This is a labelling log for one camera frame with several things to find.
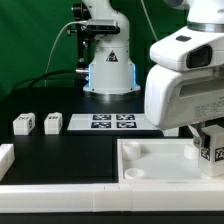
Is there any white left fence piece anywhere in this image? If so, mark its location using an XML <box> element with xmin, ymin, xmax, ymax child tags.
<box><xmin>0</xmin><ymin>144</ymin><xmax>15</xmax><ymax>181</ymax></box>

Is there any white square tabletop part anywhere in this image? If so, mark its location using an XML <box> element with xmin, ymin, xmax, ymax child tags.
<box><xmin>117</xmin><ymin>139</ymin><xmax>224</xmax><ymax>184</ymax></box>

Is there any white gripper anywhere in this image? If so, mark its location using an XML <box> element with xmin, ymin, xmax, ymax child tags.
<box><xmin>144</xmin><ymin>65</ymin><xmax>224</xmax><ymax>149</ymax></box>

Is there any white cable right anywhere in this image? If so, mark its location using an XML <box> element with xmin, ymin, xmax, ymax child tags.
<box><xmin>139</xmin><ymin>0</ymin><xmax>159</xmax><ymax>43</ymax></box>

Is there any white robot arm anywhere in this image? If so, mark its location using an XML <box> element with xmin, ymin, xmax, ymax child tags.
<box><xmin>82</xmin><ymin>0</ymin><xmax>224</xmax><ymax>148</ymax></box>

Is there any white marker sheet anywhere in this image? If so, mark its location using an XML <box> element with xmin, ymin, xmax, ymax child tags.
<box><xmin>68</xmin><ymin>113</ymin><xmax>155</xmax><ymax>131</ymax></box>

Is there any black camera on stand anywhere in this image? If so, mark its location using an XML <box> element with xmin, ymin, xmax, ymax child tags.
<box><xmin>67</xmin><ymin>3</ymin><xmax>120</xmax><ymax>80</ymax></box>

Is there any white front fence rail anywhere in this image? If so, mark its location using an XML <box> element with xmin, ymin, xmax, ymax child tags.
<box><xmin>0</xmin><ymin>183</ymin><xmax>224</xmax><ymax>213</ymax></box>

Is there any black cable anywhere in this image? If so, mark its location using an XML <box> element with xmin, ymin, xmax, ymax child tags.
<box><xmin>11</xmin><ymin>69</ymin><xmax>88</xmax><ymax>93</ymax></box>

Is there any white cable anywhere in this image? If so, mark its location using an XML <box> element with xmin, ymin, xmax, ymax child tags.
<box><xmin>139</xmin><ymin>0</ymin><xmax>159</xmax><ymax>43</ymax></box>
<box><xmin>44</xmin><ymin>20</ymin><xmax>88</xmax><ymax>88</ymax></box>

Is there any white cable left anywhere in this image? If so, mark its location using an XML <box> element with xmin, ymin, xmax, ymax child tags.
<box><xmin>44</xmin><ymin>20</ymin><xmax>88</xmax><ymax>88</ymax></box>

